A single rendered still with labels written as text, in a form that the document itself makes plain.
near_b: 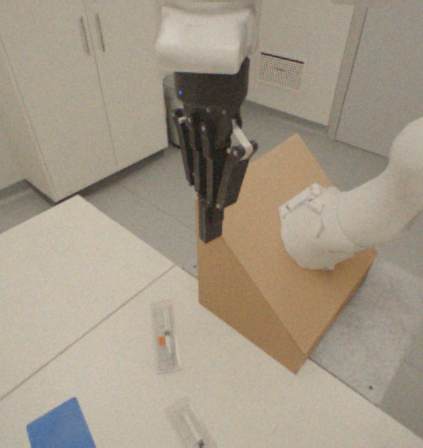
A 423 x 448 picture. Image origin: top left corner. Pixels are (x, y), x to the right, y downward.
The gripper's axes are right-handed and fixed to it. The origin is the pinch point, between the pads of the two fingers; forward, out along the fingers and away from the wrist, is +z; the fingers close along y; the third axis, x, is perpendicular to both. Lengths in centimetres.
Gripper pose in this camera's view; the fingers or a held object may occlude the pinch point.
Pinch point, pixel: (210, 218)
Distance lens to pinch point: 47.1
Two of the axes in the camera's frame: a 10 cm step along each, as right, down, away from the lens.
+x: -8.0, 3.9, -4.6
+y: -6.0, -5.2, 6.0
